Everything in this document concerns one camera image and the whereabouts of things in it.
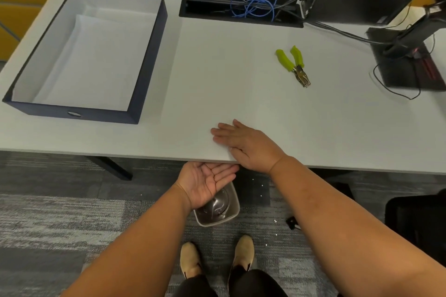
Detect black monitor stand base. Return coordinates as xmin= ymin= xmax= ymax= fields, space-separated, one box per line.
xmin=366 ymin=27 xmax=446 ymax=92

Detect navy box with white inside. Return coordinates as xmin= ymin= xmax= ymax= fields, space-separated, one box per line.
xmin=2 ymin=0 xmax=168 ymax=125

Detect thick black cable bundle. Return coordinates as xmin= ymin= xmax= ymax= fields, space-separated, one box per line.
xmin=302 ymin=21 xmax=396 ymax=46

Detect thin black looped cable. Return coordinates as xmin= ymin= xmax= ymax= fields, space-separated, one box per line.
xmin=373 ymin=62 xmax=422 ymax=101

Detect person's right black trouser leg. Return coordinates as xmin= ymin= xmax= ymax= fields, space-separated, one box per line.
xmin=228 ymin=265 xmax=289 ymax=297

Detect person's beige shoe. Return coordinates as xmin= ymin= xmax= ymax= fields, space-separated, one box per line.
xmin=228 ymin=235 xmax=255 ymax=283
xmin=180 ymin=242 xmax=203 ymax=279

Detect person's left hand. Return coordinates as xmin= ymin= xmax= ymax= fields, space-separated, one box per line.
xmin=174 ymin=161 xmax=240 ymax=210

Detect black office chair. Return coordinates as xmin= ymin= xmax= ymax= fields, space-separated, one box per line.
xmin=384 ymin=189 xmax=446 ymax=268

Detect person's left forearm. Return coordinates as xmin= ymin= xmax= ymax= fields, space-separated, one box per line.
xmin=61 ymin=182 xmax=196 ymax=297

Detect person's right hand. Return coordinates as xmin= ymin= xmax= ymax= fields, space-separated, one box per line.
xmin=210 ymin=119 xmax=290 ymax=174

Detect person's left black trouser leg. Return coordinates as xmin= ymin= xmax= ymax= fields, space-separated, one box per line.
xmin=171 ymin=273 xmax=219 ymax=297

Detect person's right forearm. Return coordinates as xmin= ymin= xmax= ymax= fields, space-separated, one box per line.
xmin=268 ymin=156 xmax=446 ymax=297

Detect person's left beige shoe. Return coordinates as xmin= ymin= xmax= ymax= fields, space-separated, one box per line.
xmin=180 ymin=242 xmax=203 ymax=279

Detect person's black trouser leg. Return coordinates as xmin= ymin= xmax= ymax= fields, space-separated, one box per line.
xmin=171 ymin=273 xmax=219 ymax=297
xmin=228 ymin=265 xmax=289 ymax=297

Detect person's right beige shoe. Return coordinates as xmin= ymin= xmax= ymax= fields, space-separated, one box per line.
xmin=228 ymin=235 xmax=255 ymax=283

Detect green-handled hole punch pliers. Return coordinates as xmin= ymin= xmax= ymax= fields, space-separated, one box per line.
xmin=275 ymin=45 xmax=312 ymax=88

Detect black table leg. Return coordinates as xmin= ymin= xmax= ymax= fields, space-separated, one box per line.
xmin=84 ymin=156 xmax=133 ymax=181

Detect small bin with clear liner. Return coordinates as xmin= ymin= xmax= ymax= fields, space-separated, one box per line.
xmin=193 ymin=182 xmax=241 ymax=228

